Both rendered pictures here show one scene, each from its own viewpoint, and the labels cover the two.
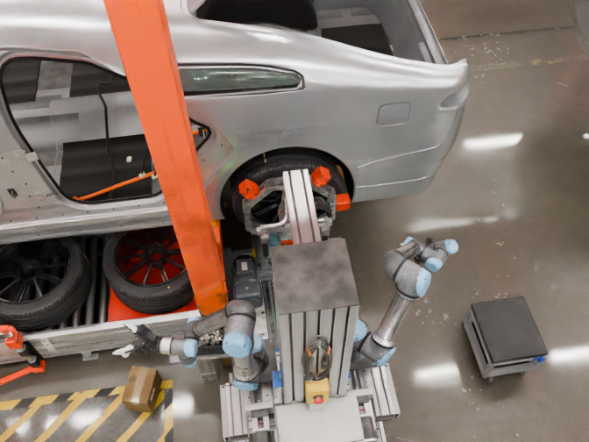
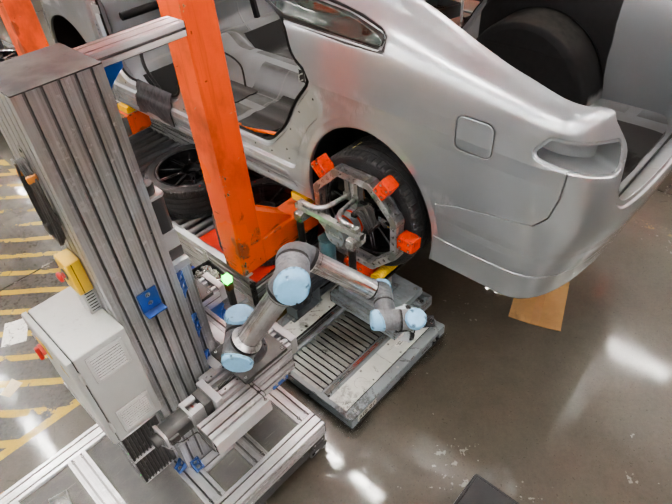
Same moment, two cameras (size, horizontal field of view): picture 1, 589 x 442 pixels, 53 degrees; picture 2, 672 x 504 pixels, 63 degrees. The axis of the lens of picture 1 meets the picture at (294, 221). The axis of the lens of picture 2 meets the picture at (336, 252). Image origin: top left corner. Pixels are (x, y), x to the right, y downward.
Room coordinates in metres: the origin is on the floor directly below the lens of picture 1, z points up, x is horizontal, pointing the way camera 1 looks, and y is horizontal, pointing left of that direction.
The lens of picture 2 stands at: (0.67, -1.66, 2.57)
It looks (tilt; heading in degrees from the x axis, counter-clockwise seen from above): 41 degrees down; 53
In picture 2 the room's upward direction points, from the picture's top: 5 degrees counter-clockwise
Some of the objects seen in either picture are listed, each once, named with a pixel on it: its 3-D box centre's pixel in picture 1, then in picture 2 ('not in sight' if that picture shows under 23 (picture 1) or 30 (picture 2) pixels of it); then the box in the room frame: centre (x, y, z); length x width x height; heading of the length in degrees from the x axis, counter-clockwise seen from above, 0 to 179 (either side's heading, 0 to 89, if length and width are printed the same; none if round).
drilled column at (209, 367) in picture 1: (206, 361); not in sight; (1.44, 0.56, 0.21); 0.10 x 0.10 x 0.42; 7
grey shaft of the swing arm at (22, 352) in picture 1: (25, 352); not in sight; (1.49, 1.64, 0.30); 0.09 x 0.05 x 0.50; 97
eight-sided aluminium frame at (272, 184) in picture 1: (289, 210); (357, 218); (2.10, 0.03, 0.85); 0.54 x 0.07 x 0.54; 97
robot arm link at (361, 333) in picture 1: (354, 334); (241, 323); (1.23, -0.28, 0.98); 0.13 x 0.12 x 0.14; 52
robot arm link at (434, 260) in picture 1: (433, 258); (385, 316); (1.59, -0.70, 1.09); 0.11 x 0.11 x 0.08; 52
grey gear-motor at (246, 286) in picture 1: (246, 281); (311, 285); (1.96, 0.32, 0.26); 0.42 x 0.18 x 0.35; 7
